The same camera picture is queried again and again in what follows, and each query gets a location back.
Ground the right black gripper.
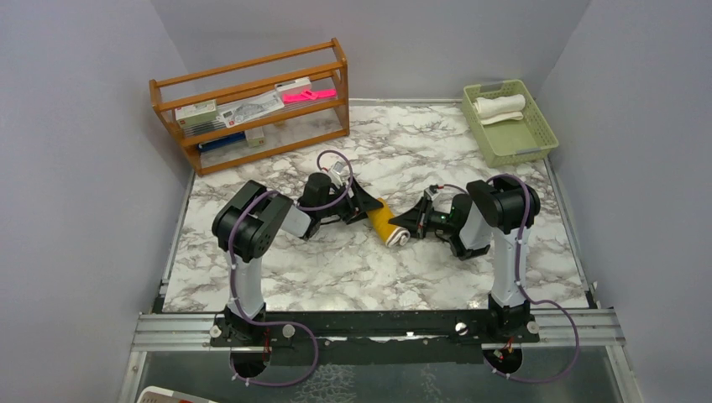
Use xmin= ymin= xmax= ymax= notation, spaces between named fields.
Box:
xmin=388 ymin=197 xmax=458 ymax=239

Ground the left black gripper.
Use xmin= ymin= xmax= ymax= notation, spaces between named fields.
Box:
xmin=317 ymin=176 xmax=383 ymax=223

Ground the yellow towel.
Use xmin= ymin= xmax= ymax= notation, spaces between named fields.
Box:
xmin=367 ymin=198 xmax=411 ymax=248

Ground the white towel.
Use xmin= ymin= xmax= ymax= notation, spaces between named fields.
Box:
xmin=474 ymin=94 xmax=526 ymax=126

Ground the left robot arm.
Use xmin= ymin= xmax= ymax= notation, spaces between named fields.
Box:
xmin=212 ymin=172 xmax=385 ymax=345

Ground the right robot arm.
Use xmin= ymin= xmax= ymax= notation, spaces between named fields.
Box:
xmin=389 ymin=174 xmax=541 ymax=342

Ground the pink ruler set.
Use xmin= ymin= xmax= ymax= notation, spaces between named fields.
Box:
xmin=282 ymin=88 xmax=338 ymax=104

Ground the small white green box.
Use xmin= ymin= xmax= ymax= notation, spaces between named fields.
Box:
xmin=244 ymin=127 xmax=266 ymax=148

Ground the green plastic basket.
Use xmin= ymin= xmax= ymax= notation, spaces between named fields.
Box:
xmin=462 ymin=80 xmax=559 ymax=168

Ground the white pack behind pink ruler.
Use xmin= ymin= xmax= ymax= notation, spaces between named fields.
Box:
xmin=275 ymin=77 xmax=312 ymax=96

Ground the wooden shelf rack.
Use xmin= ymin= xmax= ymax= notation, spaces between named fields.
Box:
xmin=148 ymin=38 xmax=350 ymax=176

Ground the clear protractor ruler pack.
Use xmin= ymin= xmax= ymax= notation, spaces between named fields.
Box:
xmin=217 ymin=91 xmax=285 ymax=128

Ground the blue box on shelf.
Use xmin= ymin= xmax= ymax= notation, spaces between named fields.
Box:
xmin=196 ymin=132 xmax=246 ymax=154

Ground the white box with red label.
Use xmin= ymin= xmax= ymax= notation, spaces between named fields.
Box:
xmin=174 ymin=100 xmax=219 ymax=137

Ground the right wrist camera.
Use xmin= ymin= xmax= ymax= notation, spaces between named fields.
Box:
xmin=423 ymin=185 xmax=442 ymax=206

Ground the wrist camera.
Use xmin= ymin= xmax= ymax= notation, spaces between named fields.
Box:
xmin=423 ymin=185 xmax=442 ymax=206
xmin=325 ymin=161 xmax=350 ymax=188

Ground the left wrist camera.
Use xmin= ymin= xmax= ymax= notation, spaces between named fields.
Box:
xmin=325 ymin=161 xmax=350 ymax=188

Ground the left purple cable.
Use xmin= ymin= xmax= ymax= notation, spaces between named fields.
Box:
xmin=227 ymin=149 xmax=355 ymax=389

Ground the purple cable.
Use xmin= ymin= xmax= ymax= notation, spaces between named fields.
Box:
xmin=436 ymin=173 xmax=581 ymax=386
xmin=227 ymin=149 xmax=355 ymax=389

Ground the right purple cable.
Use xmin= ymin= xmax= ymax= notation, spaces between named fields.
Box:
xmin=436 ymin=173 xmax=581 ymax=386

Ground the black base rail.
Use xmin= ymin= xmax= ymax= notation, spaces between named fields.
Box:
xmin=209 ymin=309 xmax=540 ymax=366

